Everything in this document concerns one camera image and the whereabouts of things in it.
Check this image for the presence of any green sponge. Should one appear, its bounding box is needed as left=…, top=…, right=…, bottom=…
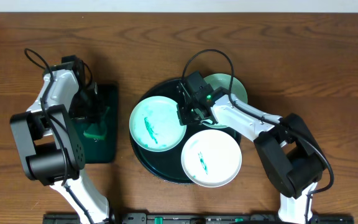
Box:
left=83, top=106, right=109, bottom=140

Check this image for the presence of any green-stained plate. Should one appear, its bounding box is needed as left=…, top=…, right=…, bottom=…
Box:
left=129, top=96, right=186, bottom=152

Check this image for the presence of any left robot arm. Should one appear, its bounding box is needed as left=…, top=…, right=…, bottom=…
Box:
left=10, top=59, right=116, bottom=223

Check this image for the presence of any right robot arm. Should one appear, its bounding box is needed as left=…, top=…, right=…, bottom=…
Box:
left=178, top=85, right=334, bottom=223

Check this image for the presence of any black rectangular sponge tray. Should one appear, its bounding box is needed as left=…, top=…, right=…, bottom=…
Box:
left=72, top=84, right=119, bottom=164

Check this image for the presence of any top right stained plate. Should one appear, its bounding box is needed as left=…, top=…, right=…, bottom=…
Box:
left=204, top=73, right=248, bottom=129

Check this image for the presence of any front white stained plate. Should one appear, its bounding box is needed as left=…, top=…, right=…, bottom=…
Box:
left=181, top=129, right=242, bottom=187

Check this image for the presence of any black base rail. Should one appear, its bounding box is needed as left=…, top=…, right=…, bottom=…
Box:
left=42, top=212, right=356, bottom=224

